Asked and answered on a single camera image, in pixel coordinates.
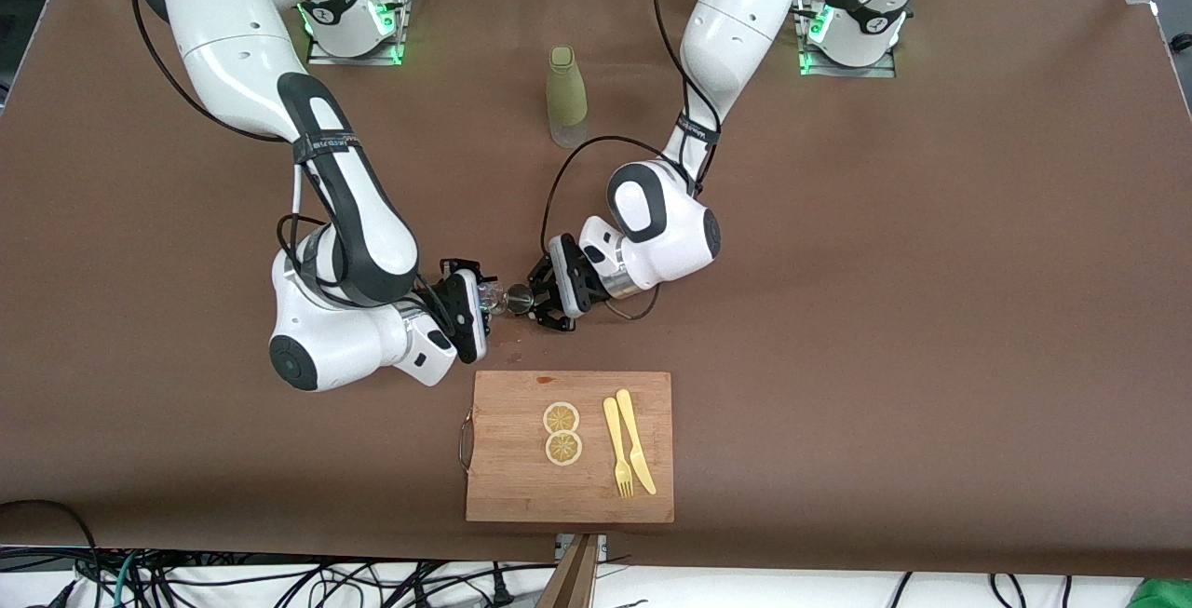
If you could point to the wooden cutting board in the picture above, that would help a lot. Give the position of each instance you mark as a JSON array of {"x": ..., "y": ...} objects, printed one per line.
[{"x": 512, "y": 478}]

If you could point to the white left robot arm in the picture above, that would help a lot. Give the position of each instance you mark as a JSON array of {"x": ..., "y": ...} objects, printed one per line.
[{"x": 736, "y": 21}]

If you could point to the steel double jigger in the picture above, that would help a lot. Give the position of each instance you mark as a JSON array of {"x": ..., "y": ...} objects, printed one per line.
[{"x": 519, "y": 299}]

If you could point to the wooden stand post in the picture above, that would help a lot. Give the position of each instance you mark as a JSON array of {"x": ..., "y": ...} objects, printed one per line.
[{"x": 573, "y": 580}]

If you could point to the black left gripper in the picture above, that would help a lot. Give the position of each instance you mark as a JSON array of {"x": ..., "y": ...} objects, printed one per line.
[{"x": 570, "y": 280}]

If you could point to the brown table cloth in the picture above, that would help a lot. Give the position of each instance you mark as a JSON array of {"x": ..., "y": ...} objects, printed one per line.
[{"x": 838, "y": 450}]

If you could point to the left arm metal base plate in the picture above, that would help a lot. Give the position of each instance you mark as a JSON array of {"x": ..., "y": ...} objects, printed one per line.
[{"x": 880, "y": 71}]

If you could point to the yellow plastic knife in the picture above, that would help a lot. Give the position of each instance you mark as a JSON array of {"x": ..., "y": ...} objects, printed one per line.
[{"x": 633, "y": 440}]

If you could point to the small clear glass cup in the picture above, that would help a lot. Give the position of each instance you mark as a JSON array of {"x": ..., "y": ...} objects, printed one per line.
[{"x": 495, "y": 299}]

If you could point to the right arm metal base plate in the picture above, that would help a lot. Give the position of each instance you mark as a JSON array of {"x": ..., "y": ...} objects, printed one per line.
[{"x": 321, "y": 57}]

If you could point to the lemon slice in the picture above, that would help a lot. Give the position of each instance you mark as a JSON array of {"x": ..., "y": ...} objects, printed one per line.
[
  {"x": 563, "y": 448},
  {"x": 561, "y": 418}
]

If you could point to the green sleeved glass bottle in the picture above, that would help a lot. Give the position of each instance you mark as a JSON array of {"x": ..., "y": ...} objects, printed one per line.
[{"x": 566, "y": 91}]

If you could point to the green plastic object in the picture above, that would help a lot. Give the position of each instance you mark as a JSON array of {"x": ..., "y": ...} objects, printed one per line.
[{"x": 1164, "y": 595}]

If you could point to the yellow plastic fork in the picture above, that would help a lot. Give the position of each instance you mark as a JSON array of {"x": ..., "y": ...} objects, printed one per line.
[{"x": 615, "y": 431}]

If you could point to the brown liquid spill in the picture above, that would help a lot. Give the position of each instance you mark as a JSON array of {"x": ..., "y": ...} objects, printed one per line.
[{"x": 509, "y": 333}]

